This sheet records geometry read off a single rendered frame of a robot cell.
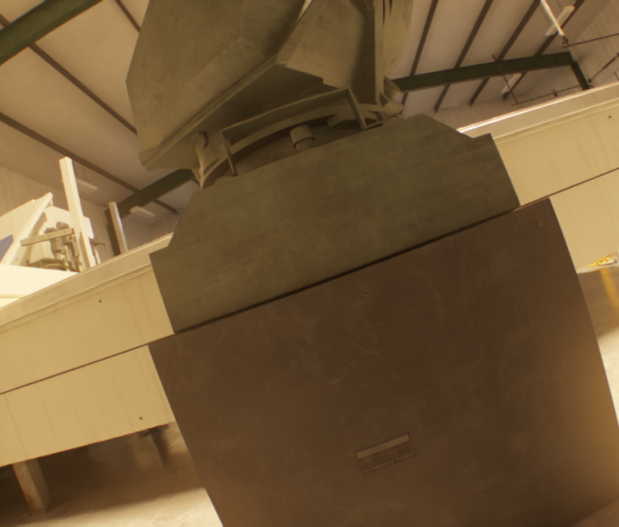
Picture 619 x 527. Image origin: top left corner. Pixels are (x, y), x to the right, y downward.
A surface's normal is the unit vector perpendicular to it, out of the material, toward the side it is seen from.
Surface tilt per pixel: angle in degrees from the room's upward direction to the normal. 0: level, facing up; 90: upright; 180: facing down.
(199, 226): 90
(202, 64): 90
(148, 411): 90
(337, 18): 125
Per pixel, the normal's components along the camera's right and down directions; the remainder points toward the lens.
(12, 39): -0.03, -0.09
